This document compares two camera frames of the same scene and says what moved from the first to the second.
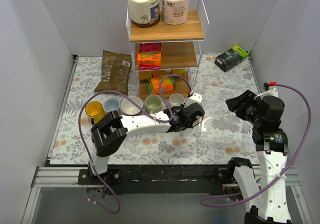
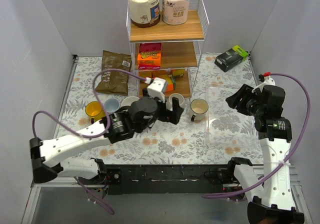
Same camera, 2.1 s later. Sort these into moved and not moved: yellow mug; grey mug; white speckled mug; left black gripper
Moved: left black gripper
Not moved: white speckled mug; yellow mug; grey mug
